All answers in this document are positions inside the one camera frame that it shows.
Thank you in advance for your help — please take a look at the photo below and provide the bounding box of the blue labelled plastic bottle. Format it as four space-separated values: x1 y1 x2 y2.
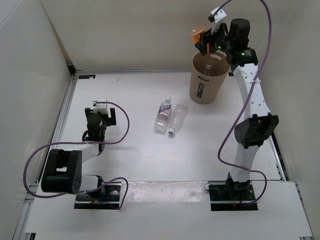
203 64 217 77

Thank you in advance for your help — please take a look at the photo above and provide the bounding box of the orange plastic bottle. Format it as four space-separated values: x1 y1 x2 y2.
190 25 206 44

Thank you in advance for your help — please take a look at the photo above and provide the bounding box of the clear unlabelled plastic bottle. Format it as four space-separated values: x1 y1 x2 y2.
168 99 189 136

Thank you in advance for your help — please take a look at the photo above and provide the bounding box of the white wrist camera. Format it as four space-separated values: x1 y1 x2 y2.
208 7 227 35
92 98 108 115

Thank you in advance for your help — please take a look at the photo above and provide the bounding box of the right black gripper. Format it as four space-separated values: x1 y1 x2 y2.
195 21 234 57

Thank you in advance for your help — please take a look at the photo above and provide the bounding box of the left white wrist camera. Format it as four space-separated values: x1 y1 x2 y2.
92 98 108 115

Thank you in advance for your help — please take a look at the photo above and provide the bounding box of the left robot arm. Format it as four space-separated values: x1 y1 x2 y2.
41 108 117 200

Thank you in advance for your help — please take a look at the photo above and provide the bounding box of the back aluminium frame rail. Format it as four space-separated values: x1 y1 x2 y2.
74 68 192 76

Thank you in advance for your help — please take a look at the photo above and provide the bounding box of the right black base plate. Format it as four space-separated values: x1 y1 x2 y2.
207 182 258 212

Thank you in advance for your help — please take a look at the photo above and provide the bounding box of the white labelled clear bottle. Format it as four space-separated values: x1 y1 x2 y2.
154 98 172 134

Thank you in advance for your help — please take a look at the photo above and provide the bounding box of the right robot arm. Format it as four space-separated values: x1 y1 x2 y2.
195 15 279 200

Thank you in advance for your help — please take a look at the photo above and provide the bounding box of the beige waste bin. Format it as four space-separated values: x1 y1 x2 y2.
189 50 230 105

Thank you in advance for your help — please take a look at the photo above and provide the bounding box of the left aluminium frame rail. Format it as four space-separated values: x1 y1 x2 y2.
12 74 77 240

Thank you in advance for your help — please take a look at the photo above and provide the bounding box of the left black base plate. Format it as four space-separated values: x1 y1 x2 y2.
73 181 122 210

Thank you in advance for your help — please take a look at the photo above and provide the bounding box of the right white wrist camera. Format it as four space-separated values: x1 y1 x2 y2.
208 7 227 35

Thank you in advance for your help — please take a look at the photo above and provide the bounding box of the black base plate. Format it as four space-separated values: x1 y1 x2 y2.
207 182 258 212
73 181 122 210

